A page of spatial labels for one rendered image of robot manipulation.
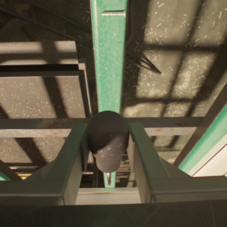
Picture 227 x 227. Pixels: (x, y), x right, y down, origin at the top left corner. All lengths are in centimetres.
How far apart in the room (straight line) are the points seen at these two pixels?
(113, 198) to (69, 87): 41
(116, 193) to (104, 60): 51
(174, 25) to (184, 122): 85
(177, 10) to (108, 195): 102
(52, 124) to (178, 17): 98
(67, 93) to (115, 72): 43
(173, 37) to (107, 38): 103
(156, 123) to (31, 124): 29
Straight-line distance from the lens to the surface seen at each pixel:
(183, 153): 49
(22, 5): 117
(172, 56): 128
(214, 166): 48
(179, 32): 121
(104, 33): 19
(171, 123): 40
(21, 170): 133
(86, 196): 63
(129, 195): 64
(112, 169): 18
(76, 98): 63
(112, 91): 23
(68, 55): 57
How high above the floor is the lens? 104
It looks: 41 degrees down
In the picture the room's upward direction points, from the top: 178 degrees clockwise
